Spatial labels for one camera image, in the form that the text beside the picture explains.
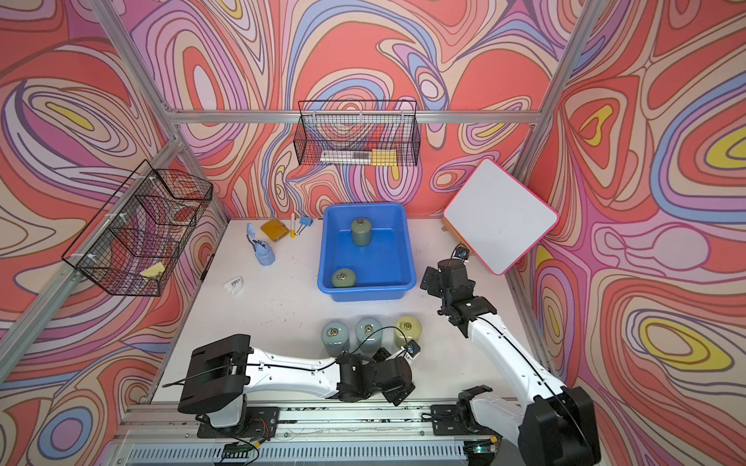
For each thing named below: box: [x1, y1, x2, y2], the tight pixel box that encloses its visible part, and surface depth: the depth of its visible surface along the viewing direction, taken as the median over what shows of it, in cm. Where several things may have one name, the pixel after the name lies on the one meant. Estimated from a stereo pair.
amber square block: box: [260, 218, 290, 242], surface depth 117 cm
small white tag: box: [224, 276, 243, 296], surface depth 101 cm
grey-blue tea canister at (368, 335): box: [355, 316, 384, 356], surface depth 84 cm
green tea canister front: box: [331, 267, 357, 289], surface depth 93 cm
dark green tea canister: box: [350, 217, 373, 247], surface depth 110 cm
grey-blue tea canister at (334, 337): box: [320, 320, 350, 358], surface depth 82 cm
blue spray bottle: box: [246, 223, 276, 267], surface depth 103 cm
